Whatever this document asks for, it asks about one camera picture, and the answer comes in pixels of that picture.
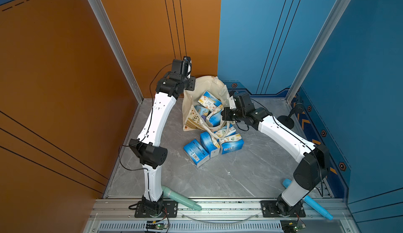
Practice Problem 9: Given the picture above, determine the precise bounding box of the cream floral canvas bag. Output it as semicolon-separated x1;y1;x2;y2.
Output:
182;76;235;133

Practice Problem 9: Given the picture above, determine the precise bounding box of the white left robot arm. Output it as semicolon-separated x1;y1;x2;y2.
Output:
129;56;196;217

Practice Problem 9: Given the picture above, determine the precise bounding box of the floral tissue pack front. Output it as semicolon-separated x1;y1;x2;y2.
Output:
206;105;223;127

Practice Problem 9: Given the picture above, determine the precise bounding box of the blue tissue pack left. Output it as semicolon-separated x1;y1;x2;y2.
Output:
184;140;210;168

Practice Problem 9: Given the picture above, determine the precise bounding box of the blue handheld cylinder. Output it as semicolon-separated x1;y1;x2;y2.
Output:
281;178;333;220

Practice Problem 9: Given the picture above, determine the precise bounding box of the floral tissue pack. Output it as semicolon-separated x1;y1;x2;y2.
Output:
197;91;222;111
206;105;223;127

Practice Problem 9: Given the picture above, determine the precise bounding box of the circuit board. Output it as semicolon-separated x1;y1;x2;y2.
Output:
281;221;306;233
144;220;169;233

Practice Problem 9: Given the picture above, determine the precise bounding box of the upright blue tissue pack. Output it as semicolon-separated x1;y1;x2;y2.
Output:
200;132;220;158

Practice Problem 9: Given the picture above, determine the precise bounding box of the right circuit board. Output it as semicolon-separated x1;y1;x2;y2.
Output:
281;221;306;233

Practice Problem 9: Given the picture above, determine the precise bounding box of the green handheld cylinder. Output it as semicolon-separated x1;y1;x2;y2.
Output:
162;186;202;211

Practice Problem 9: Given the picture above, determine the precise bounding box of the aluminium corner post left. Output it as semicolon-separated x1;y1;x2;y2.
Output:
87;0;144;104

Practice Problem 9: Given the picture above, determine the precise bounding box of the left circuit board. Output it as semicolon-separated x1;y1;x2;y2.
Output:
144;220;169;233

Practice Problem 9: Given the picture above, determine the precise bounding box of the aluminium corner post right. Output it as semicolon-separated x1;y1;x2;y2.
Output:
285;0;351;103

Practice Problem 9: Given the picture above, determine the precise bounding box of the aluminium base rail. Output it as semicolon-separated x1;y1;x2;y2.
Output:
84;197;360;233

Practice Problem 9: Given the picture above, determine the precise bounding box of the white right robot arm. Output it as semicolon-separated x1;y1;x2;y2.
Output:
221;91;330;217

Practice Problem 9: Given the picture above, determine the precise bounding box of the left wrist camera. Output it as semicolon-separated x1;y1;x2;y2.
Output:
183;56;192;77

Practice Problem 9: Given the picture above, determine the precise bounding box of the blue tissue pack centre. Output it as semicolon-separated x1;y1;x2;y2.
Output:
218;134;244;154

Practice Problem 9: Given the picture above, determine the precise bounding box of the black round-base microphone stand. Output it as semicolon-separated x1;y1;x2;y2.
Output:
277;102;304;130

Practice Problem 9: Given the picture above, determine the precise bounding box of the aluminium corner post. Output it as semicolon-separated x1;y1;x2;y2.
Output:
285;0;351;103
87;0;144;104

